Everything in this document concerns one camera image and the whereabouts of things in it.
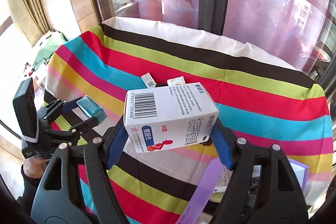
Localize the person left hand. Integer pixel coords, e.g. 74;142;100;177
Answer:
23;155;50;179

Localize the white medicine box red figure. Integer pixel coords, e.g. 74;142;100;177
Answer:
123;83;219;153

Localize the white gold toothpaste box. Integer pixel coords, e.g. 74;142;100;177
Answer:
141;73;157;89

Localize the teal shiny small box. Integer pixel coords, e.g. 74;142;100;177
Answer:
76;96;106;124

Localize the purple storage box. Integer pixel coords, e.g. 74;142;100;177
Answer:
176;157;309;223

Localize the rainbow striped tablecloth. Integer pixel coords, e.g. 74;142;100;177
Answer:
44;17;333;223

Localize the white orange tissue pack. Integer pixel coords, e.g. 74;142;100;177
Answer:
167;76;186;86

